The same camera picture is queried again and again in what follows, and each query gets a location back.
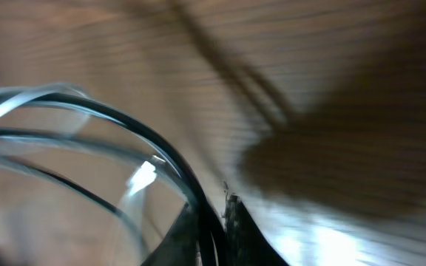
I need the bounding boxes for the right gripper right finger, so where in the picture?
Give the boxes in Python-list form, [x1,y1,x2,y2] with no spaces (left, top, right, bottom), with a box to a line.
[222,183,288,266]

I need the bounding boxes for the black and white USB cable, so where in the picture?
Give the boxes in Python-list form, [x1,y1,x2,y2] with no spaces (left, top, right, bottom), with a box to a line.
[0,83,199,266]

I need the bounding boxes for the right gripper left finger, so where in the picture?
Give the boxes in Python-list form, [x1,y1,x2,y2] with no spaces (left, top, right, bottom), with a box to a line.
[141,205,199,266]

